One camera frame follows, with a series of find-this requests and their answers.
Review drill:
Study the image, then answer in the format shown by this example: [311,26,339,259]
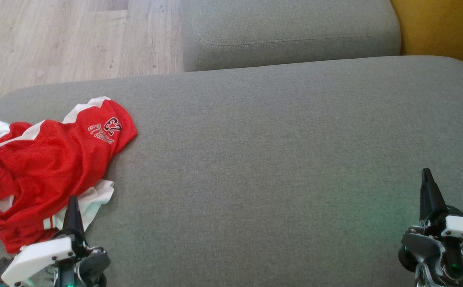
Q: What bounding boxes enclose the yellow sofa backrest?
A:
[391,0,463,78]

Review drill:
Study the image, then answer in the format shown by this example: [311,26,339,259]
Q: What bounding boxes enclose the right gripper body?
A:
[399,205,463,287]

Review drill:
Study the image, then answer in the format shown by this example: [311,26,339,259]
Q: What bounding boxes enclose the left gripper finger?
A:
[61,195,87,247]

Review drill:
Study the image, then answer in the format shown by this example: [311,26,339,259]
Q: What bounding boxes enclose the red jersey with white sleeves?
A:
[0,121,115,254]

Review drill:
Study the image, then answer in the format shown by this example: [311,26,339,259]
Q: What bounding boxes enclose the large grey sofa seat cushion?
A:
[0,56,463,287]

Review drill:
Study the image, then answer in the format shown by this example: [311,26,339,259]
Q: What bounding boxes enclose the medium grey sofa seat cushion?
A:
[181,0,402,72]

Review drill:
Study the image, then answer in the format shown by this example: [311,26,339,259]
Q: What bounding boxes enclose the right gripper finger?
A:
[420,168,449,224]

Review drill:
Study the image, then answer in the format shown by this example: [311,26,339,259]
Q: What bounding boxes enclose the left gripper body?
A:
[0,236,111,287]

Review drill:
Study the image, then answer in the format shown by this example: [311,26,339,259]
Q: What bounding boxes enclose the red shorts with white waistband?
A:
[0,96,138,212]

